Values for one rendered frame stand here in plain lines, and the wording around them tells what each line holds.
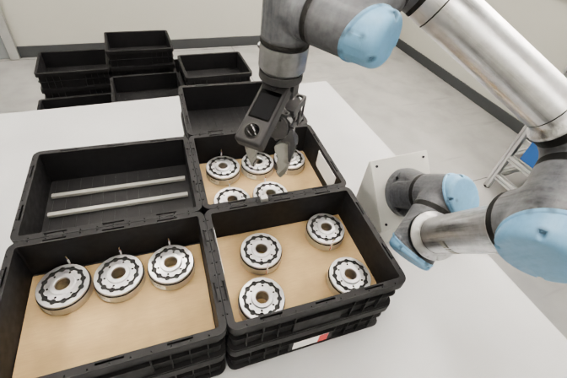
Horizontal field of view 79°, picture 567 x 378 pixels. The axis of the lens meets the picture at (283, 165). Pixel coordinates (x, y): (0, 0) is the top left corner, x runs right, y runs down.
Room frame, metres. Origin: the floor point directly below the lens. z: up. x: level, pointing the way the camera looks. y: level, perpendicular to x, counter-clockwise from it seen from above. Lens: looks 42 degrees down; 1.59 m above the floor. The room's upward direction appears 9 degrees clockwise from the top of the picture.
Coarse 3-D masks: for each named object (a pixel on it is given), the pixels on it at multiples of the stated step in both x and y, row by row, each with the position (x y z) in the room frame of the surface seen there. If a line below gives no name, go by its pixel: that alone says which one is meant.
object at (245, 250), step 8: (248, 240) 0.52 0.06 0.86; (256, 240) 0.52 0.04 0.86; (272, 240) 0.53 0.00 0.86; (240, 248) 0.49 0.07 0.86; (248, 248) 0.49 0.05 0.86; (272, 248) 0.50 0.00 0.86; (280, 248) 0.51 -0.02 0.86; (248, 256) 0.47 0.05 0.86; (272, 256) 0.48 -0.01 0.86; (248, 264) 0.45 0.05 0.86; (256, 264) 0.45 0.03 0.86; (264, 264) 0.46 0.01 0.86; (272, 264) 0.46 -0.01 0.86
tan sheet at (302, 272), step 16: (288, 224) 0.61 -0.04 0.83; (304, 224) 0.62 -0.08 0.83; (224, 240) 0.53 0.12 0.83; (240, 240) 0.53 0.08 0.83; (288, 240) 0.56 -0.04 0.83; (304, 240) 0.56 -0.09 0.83; (352, 240) 0.59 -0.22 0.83; (224, 256) 0.48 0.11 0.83; (288, 256) 0.51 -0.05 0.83; (304, 256) 0.52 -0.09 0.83; (320, 256) 0.52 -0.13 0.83; (336, 256) 0.53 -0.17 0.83; (352, 256) 0.54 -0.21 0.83; (224, 272) 0.44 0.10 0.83; (240, 272) 0.45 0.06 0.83; (288, 272) 0.46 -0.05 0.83; (304, 272) 0.47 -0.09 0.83; (320, 272) 0.48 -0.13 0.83; (240, 288) 0.40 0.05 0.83; (288, 288) 0.42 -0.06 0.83; (304, 288) 0.43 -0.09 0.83; (320, 288) 0.44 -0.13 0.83; (288, 304) 0.38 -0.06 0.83; (240, 320) 0.33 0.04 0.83
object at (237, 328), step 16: (320, 192) 0.66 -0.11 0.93; (336, 192) 0.67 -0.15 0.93; (352, 192) 0.67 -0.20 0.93; (224, 208) 0.55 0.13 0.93; (240, 208) 0.56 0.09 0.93; (208, 224) 0.49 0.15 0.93; (368, 224) 0.57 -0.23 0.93; (400, 272) 0.45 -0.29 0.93; (368, 288) 0.40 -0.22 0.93; (384, 288) 0.40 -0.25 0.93; (224, 304) 0.31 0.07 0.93; (304, 304) 0.34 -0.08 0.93; (320, 304) 0.34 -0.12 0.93; (336, 304) 0.35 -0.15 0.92; (256, 320) 0.29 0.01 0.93; (272, 320) 0.30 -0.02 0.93; (288, 320) 0.31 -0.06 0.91
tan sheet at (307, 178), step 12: (204, 168) 0.78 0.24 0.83; (240, 168) 0.81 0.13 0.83; (312, 168) 0.86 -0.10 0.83; (204, 180) 0.73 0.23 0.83; (240, 180) 0.76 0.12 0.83; (252, 180) 0.76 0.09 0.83; (276, 180) 0.78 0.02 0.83; (288, 180) 0.79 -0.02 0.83; (300, 180) 0.80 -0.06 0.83; (312, 180) 0.80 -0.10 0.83; (216, 192) 0.69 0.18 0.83; (252, 192) 0.71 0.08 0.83
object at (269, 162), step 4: (260, 152) 0.86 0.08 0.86; (244, 156) 0.83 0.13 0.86; (264, 156) 0.85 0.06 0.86; (268, 156) 0.85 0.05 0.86; (244, 160) 0.81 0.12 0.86; (248, 160) 0.81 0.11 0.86; (268, 160) 0.83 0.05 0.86; (272, 160) 0.83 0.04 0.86; (244, 164) 0.80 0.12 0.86; (248, 164) 0.80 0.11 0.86; (268, 164) 0.81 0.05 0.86; (272, 164) 0.82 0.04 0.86; (244, 168) 0.78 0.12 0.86; (248, 168) 0.78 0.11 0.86; (252, 168) 0.79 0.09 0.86; (256, 168) 0.79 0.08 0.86; (260, 168) 0.79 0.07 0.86; (264, 168) 0.79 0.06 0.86; (268, 168) 0.79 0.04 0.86; (252, 172) 0.77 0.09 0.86; (256, 172) 0.77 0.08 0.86; (260, 172) 0.77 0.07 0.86; (264, 172) 0.77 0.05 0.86
